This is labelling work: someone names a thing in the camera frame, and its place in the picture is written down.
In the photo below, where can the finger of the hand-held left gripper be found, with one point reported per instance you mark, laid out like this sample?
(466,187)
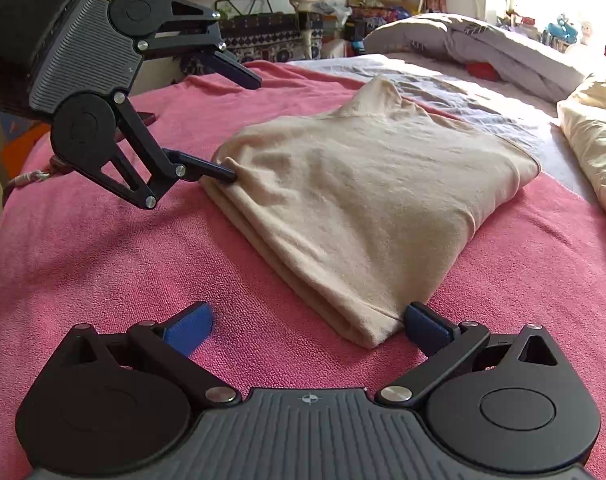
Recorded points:
(235,72)
(208,170)

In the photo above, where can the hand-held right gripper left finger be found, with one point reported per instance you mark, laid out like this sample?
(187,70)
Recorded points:
(188,330)

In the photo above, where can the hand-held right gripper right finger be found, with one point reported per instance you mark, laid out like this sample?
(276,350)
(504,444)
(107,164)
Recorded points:
(425,330)

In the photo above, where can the beige t-shirt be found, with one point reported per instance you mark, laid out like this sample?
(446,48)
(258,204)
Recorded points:
(358,200)

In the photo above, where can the dark rectangular object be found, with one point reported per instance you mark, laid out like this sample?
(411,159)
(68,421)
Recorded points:
(145,119)

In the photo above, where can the pink blanket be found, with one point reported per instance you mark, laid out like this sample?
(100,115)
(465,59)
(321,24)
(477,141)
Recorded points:
(108,260)

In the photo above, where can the orange object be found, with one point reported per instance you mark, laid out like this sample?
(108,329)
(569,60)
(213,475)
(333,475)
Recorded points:
(23,147)

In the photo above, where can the colourful desk clutter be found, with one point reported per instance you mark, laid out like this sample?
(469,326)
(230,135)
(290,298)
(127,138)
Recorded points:
(373,15)

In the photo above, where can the red object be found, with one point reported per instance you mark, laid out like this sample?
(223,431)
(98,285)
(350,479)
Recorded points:
(480,71)

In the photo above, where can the grey leaf print quilt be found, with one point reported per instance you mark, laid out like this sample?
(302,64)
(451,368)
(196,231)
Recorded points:
(483,40)

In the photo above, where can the cream quilt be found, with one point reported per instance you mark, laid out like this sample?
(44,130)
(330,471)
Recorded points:
(598,135)

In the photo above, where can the blue toy figure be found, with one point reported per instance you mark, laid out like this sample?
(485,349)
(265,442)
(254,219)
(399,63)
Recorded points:
(563,30)

